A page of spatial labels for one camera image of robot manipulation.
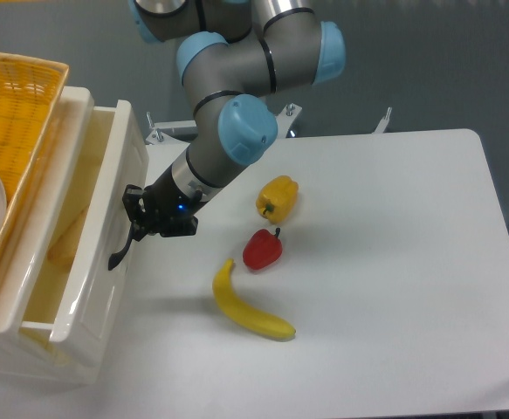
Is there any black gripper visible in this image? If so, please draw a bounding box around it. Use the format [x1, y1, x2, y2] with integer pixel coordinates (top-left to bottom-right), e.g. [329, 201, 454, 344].
[122, 174, 199, 242]

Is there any white top drawer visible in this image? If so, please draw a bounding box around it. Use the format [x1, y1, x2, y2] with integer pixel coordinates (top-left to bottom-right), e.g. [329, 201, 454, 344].
[22, 100, 148, 374]

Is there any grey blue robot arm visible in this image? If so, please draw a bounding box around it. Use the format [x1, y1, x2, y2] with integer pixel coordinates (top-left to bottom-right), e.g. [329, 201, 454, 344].
[123, 1, 346, 241]

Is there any white drawer cabinet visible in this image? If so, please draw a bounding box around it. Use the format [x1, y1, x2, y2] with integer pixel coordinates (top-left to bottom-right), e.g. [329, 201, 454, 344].
[0, 86, 94, 380]

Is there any triangular bread slice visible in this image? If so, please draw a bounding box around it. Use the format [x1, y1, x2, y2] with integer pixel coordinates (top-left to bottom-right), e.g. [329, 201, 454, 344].
[47, 206, 89, 270]

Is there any red bell pepper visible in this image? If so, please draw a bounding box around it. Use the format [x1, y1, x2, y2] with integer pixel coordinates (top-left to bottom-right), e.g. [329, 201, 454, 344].
[243, 227, 283, 271]

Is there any yellow bell pepper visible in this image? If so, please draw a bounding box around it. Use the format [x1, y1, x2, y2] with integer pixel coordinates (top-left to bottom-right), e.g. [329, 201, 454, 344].
[255, 175, 299, 224]

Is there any yellow wicker basket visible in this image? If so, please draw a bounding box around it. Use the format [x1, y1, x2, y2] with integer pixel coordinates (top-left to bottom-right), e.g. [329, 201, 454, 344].
[0, 52, 69, 262]

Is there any yellow banana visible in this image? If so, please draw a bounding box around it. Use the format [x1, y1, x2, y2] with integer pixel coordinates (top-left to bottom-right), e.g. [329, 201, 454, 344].
[212, 258, 296, 341]

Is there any black drawer handle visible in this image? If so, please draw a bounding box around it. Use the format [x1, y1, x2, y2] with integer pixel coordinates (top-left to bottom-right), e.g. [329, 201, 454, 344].
[107, 227, 134, 271]

